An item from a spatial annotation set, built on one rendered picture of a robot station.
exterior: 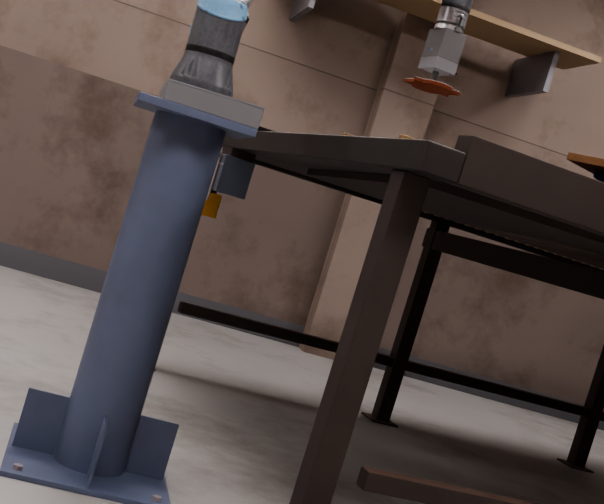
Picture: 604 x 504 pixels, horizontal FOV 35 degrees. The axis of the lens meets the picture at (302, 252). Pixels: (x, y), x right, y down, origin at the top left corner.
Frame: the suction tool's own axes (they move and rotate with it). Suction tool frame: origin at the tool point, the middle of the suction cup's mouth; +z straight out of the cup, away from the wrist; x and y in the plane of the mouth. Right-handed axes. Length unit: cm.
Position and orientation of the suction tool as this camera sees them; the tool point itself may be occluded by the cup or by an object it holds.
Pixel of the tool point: (430, 89)
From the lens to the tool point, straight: 252.8
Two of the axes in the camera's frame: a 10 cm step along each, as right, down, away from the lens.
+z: -2.9, 9.6, 0.4
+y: -3.9, -1.5, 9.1
